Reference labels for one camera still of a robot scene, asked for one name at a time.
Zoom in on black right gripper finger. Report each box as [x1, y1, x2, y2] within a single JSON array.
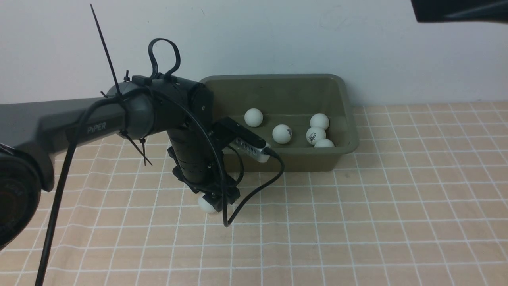
[[411, 0, 508, 23]]

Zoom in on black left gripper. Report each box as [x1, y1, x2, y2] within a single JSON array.
[[167, 127, 240, 212]]

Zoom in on white ball with logo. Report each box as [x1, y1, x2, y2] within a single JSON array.
[[197, 197, 216, 214]]

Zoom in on white ball marked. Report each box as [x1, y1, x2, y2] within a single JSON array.
[[272, 124, 292, 145]]

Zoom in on white ball bin corner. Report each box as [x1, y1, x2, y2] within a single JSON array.
[[310, 113, 330, 131]]

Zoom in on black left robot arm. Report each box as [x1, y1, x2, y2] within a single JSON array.
[[0, 76, 226, 248]]

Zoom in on olive green plastic bin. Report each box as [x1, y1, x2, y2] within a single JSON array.
[[201, 74, 360, 172]]

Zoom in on beige checkered tablecloth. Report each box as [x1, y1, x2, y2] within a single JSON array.
[[0, 102, 508, 286]]

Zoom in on black cable ties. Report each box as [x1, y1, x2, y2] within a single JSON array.
[[89, 3, 153, 166]]

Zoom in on black left camera cable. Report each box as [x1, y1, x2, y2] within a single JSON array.
[[35, 38, 285, 286]]

